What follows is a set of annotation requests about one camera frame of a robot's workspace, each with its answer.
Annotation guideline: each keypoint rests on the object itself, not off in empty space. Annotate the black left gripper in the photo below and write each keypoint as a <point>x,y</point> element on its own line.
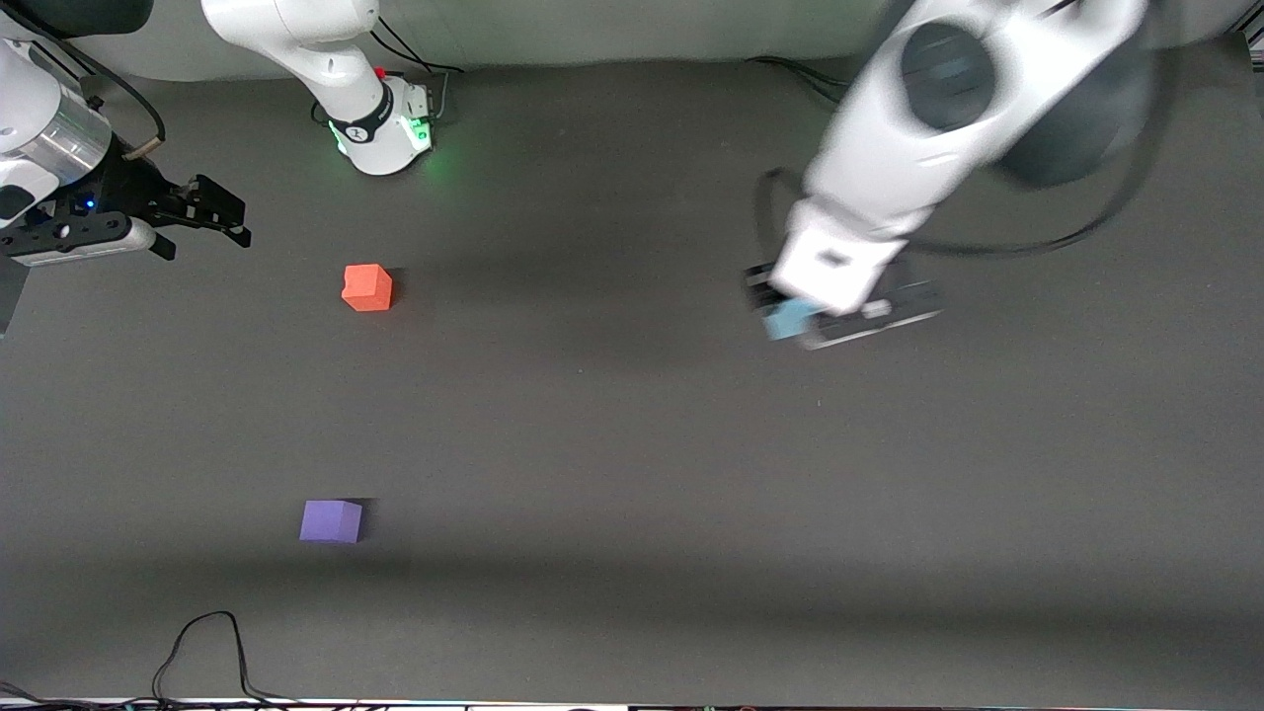
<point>907,294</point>

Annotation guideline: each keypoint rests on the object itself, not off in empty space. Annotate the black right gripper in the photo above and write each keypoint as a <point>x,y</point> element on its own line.
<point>126,186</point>

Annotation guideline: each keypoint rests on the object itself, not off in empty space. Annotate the light blue foam block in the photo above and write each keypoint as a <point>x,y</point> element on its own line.
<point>788,321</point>

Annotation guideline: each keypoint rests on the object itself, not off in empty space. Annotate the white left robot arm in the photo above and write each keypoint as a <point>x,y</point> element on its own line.
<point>889,148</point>

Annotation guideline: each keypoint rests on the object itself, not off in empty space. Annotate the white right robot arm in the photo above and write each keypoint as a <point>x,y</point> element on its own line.
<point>326,49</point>

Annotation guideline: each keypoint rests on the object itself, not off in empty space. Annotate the orange foam block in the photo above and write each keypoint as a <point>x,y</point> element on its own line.
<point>366,288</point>

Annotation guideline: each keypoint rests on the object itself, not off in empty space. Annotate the purple foam block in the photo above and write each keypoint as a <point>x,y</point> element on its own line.
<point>330,521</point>

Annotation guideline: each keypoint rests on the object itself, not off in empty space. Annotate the dark grey table mat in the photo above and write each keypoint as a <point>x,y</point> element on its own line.
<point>632,464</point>

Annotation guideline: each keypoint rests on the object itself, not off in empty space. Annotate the aluminium frame rail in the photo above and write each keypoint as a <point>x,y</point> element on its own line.
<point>1252,49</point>

